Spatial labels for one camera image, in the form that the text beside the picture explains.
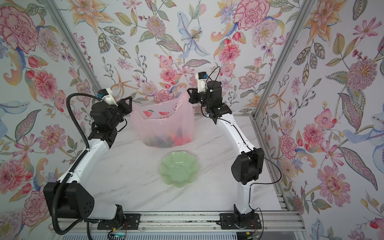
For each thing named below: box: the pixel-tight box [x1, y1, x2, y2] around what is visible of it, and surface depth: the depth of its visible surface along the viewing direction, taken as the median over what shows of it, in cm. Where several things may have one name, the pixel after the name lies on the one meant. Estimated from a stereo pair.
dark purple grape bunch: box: [147, 135, 174, 149], surface depth 93 cm
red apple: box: [172, 135, 192, 146], surface depth 95 cm
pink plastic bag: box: [130, 92, 195, 149], surface depth 88 cm
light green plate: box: [160, 151, 199, 188], surface depth 93 cm
